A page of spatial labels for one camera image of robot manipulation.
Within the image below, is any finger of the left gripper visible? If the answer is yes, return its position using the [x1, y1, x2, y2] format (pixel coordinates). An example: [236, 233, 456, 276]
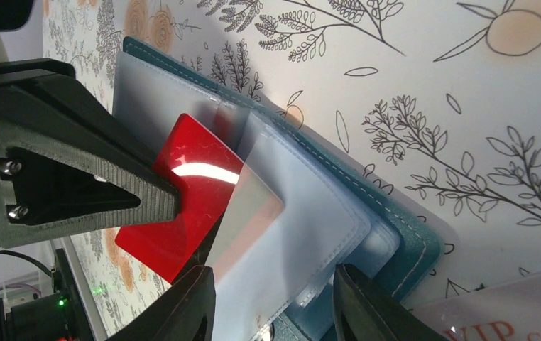
[0, 58, 180, 249]

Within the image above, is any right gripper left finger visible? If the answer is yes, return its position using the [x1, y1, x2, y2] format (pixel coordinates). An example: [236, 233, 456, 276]
[109, 266, 216, 340]

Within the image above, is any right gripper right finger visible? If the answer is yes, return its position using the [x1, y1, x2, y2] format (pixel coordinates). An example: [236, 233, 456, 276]
[332, 264, 445, 341]

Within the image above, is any teal leather card holder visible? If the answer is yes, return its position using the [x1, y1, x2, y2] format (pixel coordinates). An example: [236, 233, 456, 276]
[113, 37, 442, 340]

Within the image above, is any white april card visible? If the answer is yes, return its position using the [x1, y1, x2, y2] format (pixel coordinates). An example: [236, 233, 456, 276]
[412, 273, 541, 340]

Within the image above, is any floral table mat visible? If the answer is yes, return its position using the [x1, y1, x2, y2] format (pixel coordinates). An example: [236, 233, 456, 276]
[42, 0, 541, 341]

